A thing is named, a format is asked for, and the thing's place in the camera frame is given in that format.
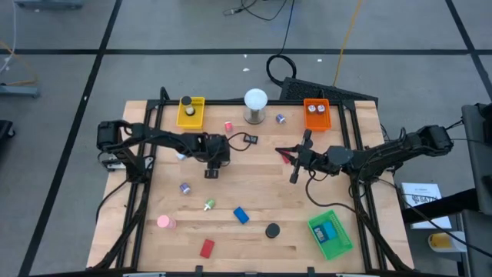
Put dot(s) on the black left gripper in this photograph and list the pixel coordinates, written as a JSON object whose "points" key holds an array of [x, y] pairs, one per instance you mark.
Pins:
{"points": [[213, 148]]}

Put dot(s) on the black table clamp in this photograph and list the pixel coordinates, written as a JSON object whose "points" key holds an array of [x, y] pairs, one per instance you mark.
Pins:
{"points": [[310, 270], [198, 269]]}

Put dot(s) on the pink white USB wall charger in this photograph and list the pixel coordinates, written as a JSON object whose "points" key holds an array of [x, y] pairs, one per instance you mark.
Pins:
{"points": [[228, 126]]}

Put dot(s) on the white power adapter box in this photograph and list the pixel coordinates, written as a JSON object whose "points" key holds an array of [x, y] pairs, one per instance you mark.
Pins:
{"points": [[180, 156]]}

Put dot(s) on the white printed booklet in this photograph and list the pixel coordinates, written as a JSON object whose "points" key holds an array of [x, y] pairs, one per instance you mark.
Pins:
{"points": [[423, 192]]}

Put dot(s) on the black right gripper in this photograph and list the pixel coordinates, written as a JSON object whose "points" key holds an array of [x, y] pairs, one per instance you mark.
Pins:
{"points": [[309, 159]]}

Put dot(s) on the blue white USB wall charger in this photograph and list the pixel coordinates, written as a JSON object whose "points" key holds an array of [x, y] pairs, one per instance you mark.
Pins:
{"points": [[312, 109]]}

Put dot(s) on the green plastic basket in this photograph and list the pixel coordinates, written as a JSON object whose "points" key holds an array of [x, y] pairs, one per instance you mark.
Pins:
{"points": [[338, 246]]}

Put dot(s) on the hourglass with orange sand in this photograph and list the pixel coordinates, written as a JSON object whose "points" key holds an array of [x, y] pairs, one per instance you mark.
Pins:
{"points": [[272, 230]]}

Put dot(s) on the hourglass with white sand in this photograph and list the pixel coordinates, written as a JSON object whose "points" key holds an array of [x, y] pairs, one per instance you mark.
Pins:
{"points": [[187, 101]]}

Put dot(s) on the grey equipment cart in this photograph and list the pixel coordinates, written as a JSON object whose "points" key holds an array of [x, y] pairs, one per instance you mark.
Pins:
{"points": [[480, 161]]}

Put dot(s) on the green white USB wall charger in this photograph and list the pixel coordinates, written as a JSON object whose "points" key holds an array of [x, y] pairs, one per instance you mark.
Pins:
{"points": [[210, 203], [321, 109]]}

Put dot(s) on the yellow labelled white container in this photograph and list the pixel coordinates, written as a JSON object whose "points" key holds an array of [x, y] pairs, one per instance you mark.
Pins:
{"points": [[442, 241]]}

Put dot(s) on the teal plastic box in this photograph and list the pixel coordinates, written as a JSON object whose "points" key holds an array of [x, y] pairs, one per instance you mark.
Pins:
{"points": [[330, 229]]}

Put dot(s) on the orange plastic basket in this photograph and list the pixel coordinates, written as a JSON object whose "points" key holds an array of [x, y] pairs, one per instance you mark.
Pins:
{"points": [[317, 123]]}

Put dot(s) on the black digital display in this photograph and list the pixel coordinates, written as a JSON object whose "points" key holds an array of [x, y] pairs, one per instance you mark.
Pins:
{"points": [[250, 139]]}

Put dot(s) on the red plastic box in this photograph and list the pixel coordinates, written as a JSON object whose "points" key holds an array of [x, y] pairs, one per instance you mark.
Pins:
{"points": [[286, 158], [207, 248]]}

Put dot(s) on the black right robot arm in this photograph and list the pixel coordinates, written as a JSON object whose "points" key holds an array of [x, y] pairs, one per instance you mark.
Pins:
{"points": [[384, 154]]}

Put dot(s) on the blue box with white print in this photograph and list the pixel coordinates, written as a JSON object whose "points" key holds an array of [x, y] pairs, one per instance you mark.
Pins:
{"points": [[320, 234]]}

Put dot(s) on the yellow plastic basket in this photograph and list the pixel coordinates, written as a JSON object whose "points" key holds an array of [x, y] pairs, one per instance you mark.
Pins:
{"points": [[196, 115]]}

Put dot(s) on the black perforated computer case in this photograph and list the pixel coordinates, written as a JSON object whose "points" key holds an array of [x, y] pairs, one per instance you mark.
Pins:
{"points": [[326, 90]]}

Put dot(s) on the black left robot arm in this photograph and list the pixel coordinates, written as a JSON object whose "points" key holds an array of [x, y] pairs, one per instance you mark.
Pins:
{"points": [[161, 136]]}

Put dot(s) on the blue plastic box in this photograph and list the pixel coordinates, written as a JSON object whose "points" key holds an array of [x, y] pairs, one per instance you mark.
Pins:
{"points": [[241, 215]]}

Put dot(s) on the pink capped hourglass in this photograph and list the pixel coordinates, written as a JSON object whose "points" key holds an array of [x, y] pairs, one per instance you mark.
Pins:
{"points": [[163, 221]]}

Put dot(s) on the grey floor beam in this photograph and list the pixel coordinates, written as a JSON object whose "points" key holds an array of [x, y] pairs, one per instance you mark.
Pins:
{"points": [[19, 91]]}

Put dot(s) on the black aluminium table frame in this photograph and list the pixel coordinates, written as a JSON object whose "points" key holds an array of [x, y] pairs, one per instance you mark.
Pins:
{"points": [[223, 102]]}

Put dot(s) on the white bulb table lamp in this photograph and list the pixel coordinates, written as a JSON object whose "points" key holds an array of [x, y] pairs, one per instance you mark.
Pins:
{"points": [[255, 99]]}

